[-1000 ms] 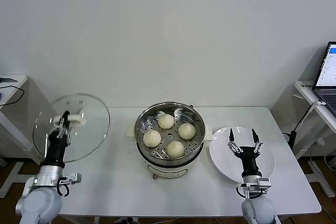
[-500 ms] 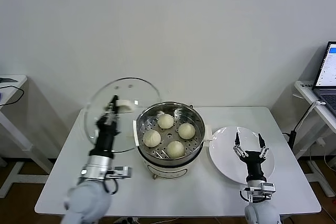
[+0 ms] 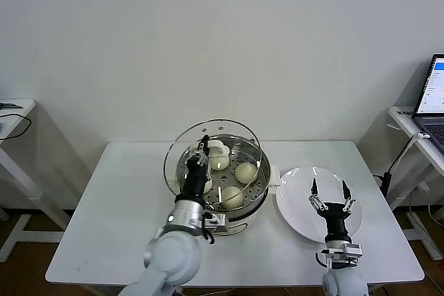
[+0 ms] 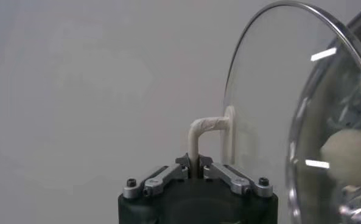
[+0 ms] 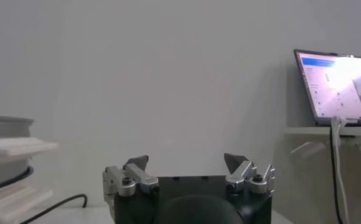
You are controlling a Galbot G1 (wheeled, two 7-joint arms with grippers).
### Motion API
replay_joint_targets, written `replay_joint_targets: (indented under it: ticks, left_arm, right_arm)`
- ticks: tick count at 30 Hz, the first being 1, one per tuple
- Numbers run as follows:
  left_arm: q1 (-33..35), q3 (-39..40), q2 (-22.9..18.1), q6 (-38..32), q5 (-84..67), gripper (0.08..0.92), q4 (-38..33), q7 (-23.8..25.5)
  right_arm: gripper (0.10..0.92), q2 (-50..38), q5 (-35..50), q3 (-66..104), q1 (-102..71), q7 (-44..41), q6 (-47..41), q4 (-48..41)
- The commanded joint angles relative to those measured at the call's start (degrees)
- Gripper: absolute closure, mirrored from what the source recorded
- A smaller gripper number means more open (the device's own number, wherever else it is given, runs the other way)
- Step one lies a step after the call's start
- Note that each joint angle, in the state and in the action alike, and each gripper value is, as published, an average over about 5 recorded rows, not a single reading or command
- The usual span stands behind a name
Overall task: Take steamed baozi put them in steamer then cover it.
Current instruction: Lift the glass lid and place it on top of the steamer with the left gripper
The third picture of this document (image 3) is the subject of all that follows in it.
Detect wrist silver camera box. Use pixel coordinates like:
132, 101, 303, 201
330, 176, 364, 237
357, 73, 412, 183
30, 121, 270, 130
321, 243, 363, 266
203, 211, 230, 234

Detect stainless steel steamer basket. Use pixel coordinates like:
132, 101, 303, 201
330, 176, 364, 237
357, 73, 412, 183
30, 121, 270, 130
176, 134, 271, 211

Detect glass lid with white handle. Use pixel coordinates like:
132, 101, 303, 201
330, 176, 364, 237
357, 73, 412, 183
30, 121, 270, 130
163, 118, 262, 207

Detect white side table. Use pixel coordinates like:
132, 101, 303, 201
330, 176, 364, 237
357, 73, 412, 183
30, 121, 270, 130
388, 105, 444, 261
0, 98, 72, 263

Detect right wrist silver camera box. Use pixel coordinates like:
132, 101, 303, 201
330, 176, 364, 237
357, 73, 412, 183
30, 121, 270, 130
321, 243, 363, 266

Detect laptop charging cable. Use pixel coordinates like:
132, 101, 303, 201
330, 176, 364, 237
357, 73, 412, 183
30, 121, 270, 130
387, 132, 432, 176

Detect thin black cable loop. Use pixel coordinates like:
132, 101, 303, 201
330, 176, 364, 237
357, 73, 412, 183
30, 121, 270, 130
0, 112, 33, 141

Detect grey open laptop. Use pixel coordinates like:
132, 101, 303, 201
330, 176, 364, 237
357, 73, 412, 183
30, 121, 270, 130
412, 53, 444, 155

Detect white round plate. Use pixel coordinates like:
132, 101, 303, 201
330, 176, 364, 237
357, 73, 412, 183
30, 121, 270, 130
275, 166, 364, 244

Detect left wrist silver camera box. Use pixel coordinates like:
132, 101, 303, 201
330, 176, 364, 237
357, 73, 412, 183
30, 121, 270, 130
203, 211, 230, 234

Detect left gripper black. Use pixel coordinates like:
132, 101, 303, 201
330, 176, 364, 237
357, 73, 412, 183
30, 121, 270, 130
178, 135, 213, 203

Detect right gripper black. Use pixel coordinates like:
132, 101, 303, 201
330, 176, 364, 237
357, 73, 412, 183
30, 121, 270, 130
308, 177, 357, 238

